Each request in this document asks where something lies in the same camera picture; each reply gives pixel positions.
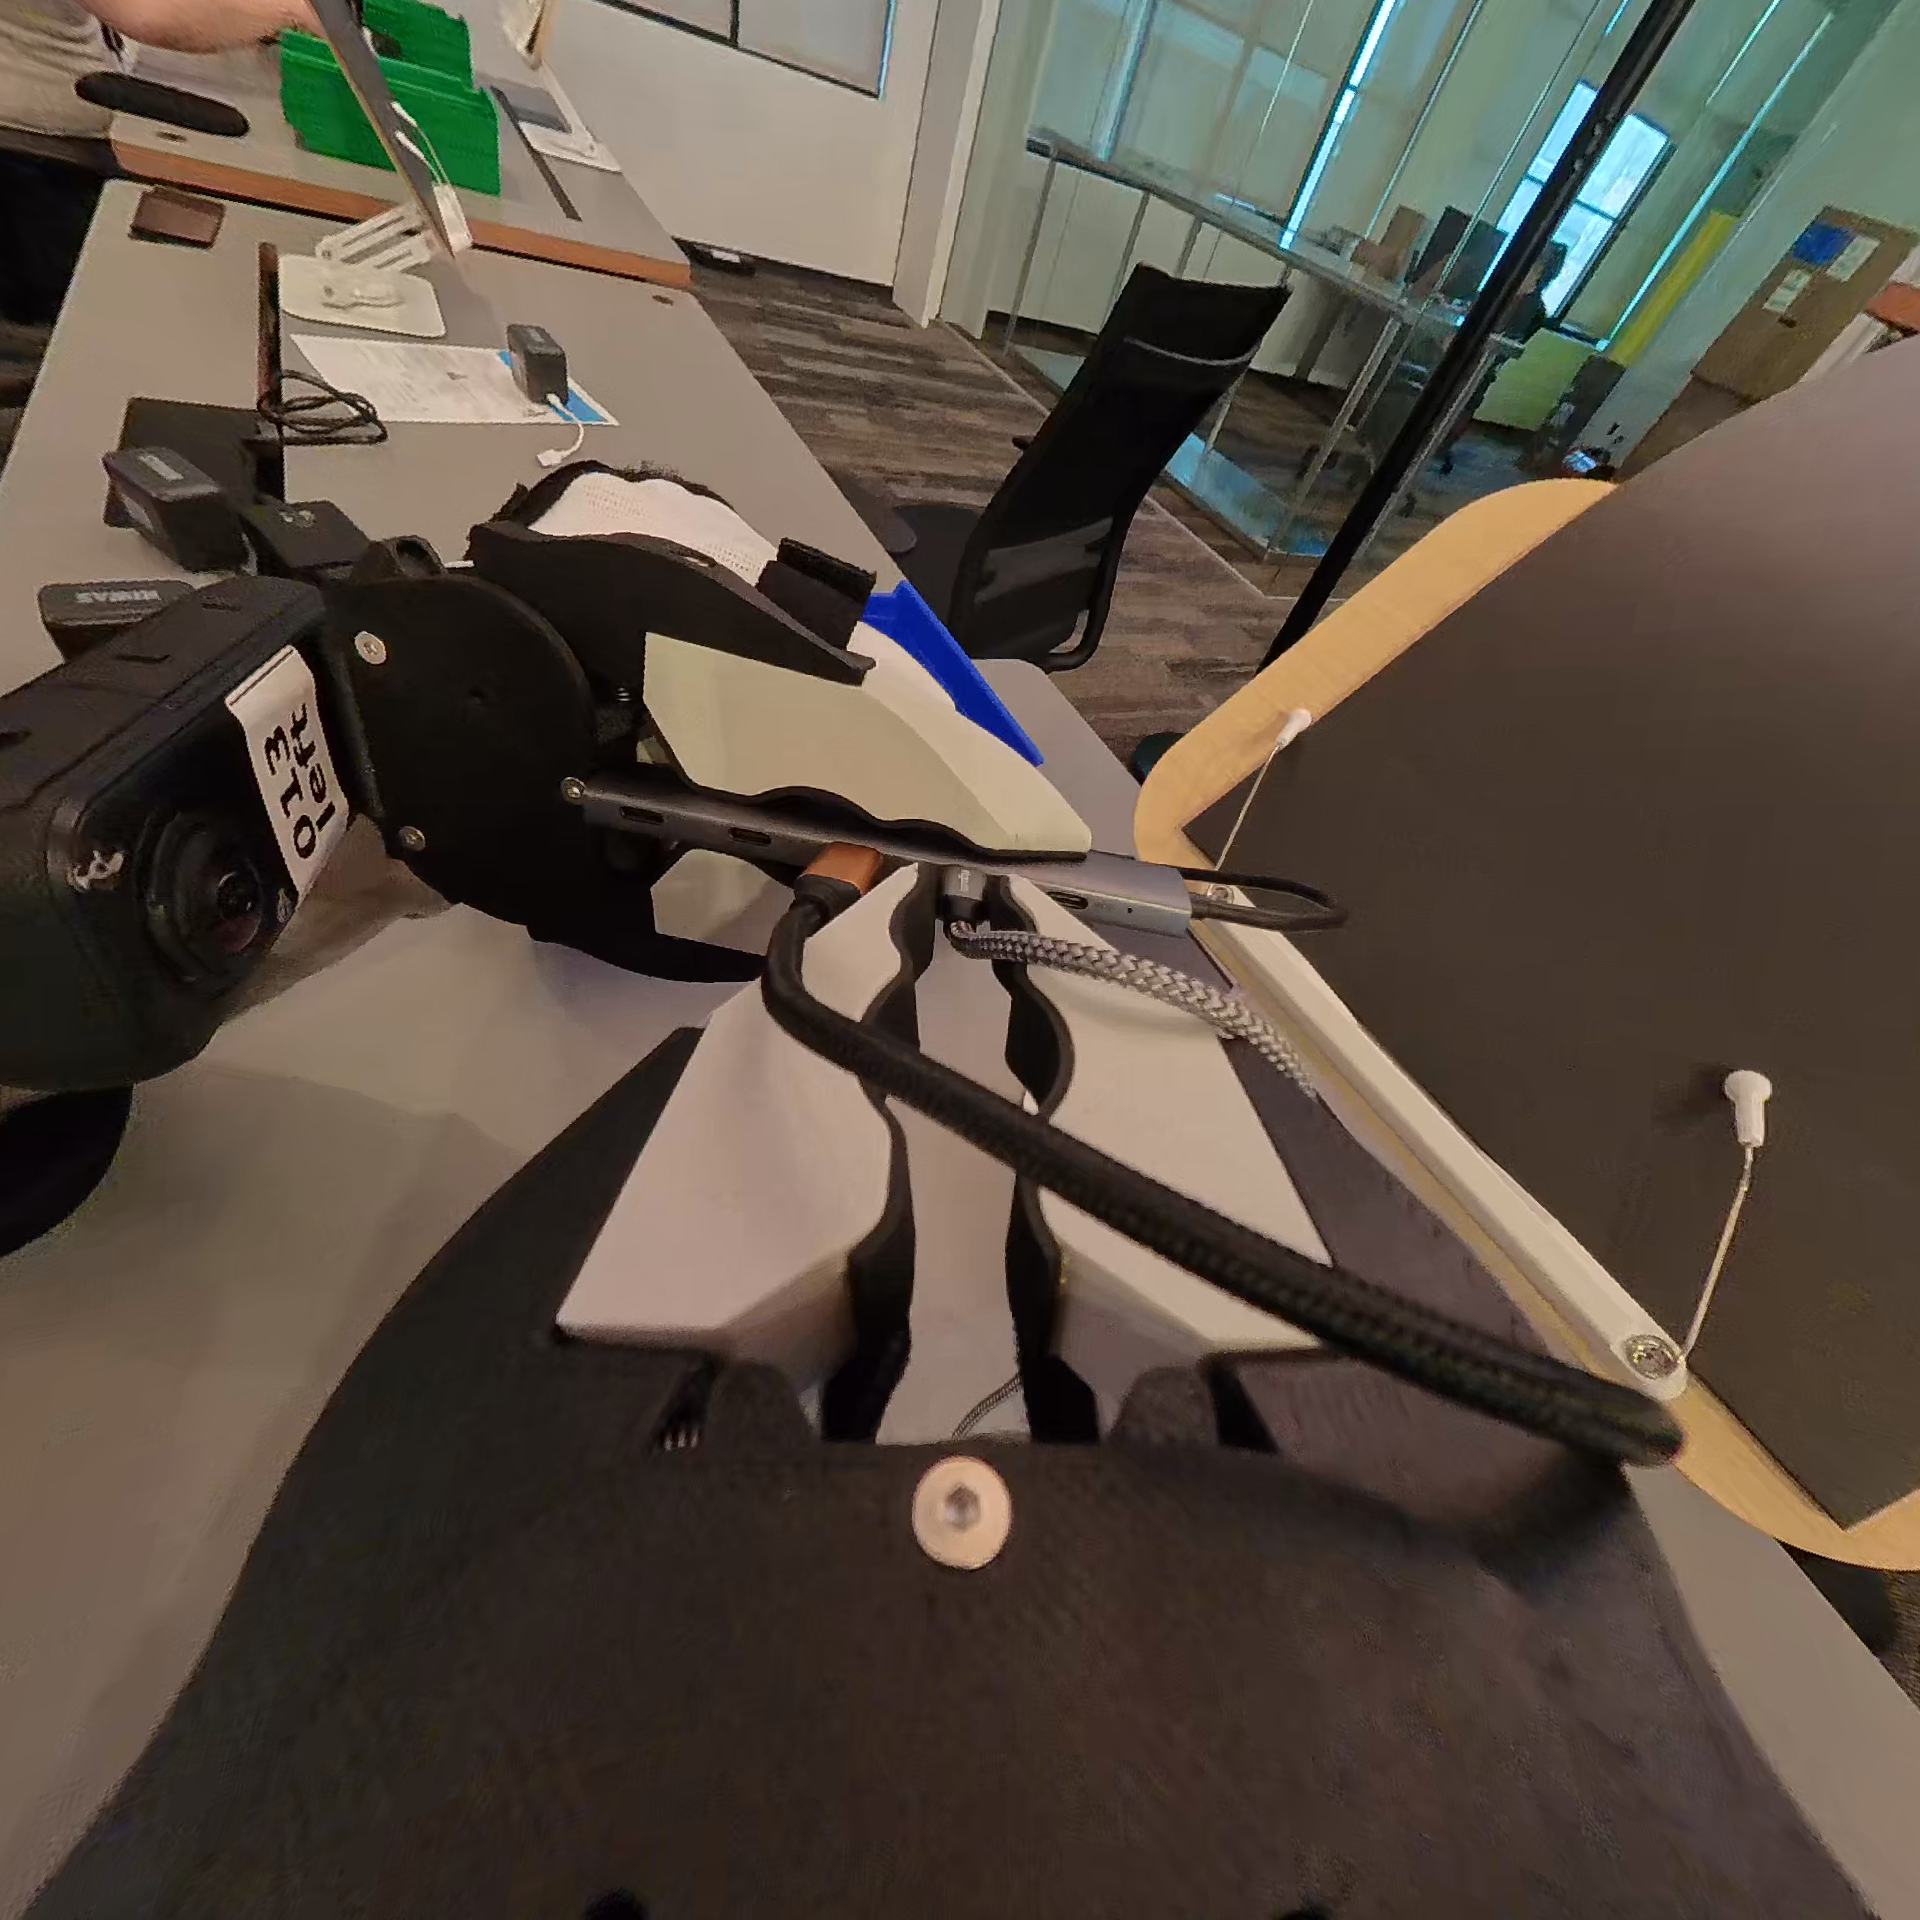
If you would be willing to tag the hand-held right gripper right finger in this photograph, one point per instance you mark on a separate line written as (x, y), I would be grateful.
(1156, 1126)

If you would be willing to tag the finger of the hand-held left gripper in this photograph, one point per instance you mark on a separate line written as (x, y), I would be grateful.
(708, 900)
(873, 751)

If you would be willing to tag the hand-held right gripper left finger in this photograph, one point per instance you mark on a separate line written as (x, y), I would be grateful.
(722, 1186)

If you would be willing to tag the blue plastic bin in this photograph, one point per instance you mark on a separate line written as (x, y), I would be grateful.
(948, 674)

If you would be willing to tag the grey usb hub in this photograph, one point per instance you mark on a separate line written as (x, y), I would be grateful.
(1141, 890)

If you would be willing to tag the person's left hand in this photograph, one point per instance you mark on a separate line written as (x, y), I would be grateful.
(662, 510)

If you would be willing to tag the white paper sheet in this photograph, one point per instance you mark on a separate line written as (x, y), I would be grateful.
(422, 375)

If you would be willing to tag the small black device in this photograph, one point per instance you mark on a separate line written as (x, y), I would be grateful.
(181, 496)

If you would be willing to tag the small black charger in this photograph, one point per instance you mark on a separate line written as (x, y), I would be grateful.
(539, 367)

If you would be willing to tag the black office chair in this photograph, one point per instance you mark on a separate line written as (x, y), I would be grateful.
(1095, 450)

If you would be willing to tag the green box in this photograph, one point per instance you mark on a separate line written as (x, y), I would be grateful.
(405, 91)

